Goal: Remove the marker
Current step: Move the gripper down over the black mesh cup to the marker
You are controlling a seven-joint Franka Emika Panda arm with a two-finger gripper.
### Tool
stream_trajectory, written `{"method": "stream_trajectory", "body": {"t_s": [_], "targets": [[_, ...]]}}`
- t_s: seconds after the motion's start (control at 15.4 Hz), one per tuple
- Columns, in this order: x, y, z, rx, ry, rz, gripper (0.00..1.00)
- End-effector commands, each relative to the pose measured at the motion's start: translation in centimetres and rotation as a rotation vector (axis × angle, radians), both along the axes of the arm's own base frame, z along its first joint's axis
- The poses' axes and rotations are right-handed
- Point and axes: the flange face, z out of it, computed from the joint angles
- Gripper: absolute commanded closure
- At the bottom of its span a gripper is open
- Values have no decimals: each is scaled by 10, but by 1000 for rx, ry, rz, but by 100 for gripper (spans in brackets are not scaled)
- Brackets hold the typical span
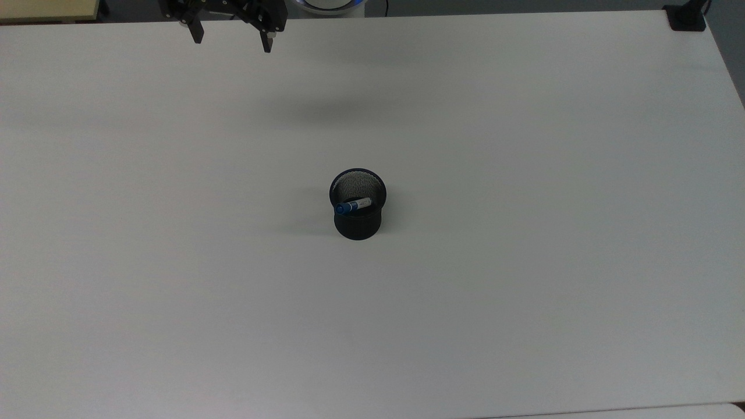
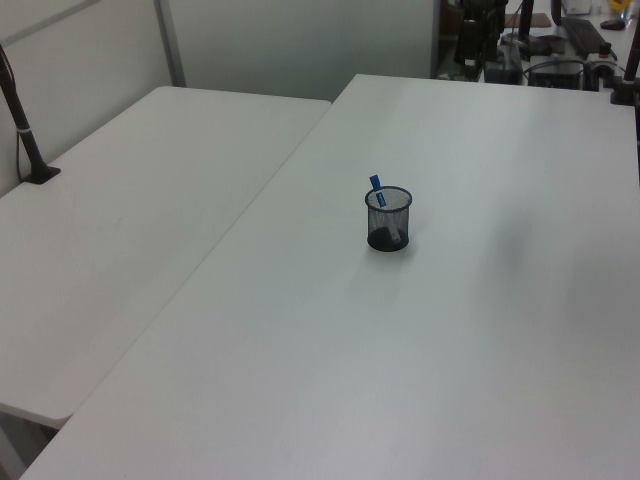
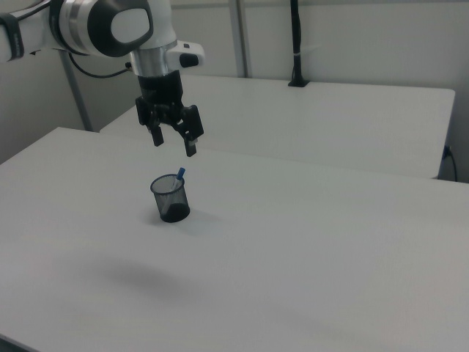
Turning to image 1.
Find black table clamp mount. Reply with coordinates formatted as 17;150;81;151
663;0;712;32

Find blue and white marker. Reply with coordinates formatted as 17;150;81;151
335;197;373;215

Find black mesh pen cup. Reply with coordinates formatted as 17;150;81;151
329;168;388;241

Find light wooden side table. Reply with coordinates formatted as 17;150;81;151
0;0;110;24

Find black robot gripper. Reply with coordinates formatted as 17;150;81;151
159;0;289;54

